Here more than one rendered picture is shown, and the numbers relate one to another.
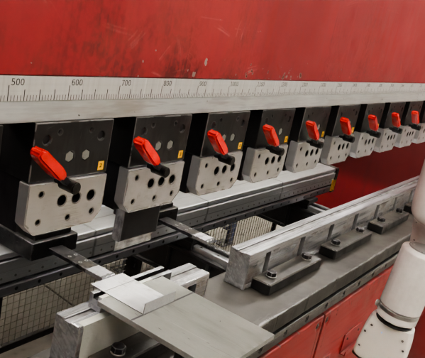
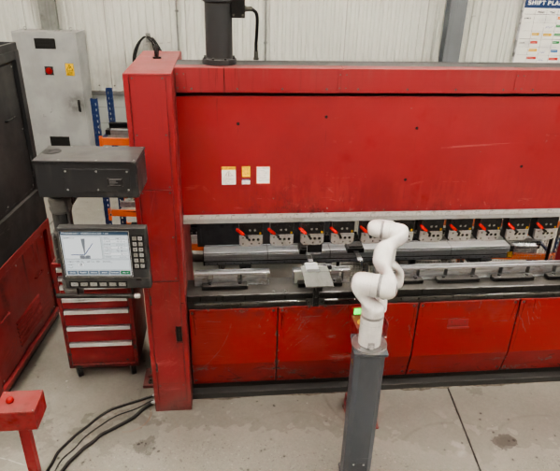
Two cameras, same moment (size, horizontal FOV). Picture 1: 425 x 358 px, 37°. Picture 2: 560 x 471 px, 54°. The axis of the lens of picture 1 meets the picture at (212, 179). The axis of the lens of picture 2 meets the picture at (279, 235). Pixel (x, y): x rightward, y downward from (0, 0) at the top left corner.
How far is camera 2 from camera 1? 2.87 m
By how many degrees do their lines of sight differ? 49
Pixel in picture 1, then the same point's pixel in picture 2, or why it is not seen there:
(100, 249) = (333, 256)
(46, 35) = (270, 206)
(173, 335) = (307, 278)
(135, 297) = (310, 268)
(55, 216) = (279, 242)
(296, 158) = not seen: hidden behind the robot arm
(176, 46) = (312, 205)
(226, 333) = (321, 281)
